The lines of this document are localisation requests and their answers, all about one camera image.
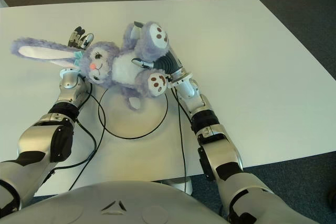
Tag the grey robot torso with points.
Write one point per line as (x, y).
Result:
(118, 203)

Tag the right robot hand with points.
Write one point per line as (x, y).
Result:
(168, 64)

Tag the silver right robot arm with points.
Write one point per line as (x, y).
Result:
(220, 153)

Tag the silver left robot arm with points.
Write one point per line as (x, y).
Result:
(39, 140)

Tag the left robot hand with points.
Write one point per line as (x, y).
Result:
(78, 37)

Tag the purple plush bunny doll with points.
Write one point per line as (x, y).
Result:
(120, 69)

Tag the silver table frame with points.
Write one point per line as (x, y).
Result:
(170, 182)

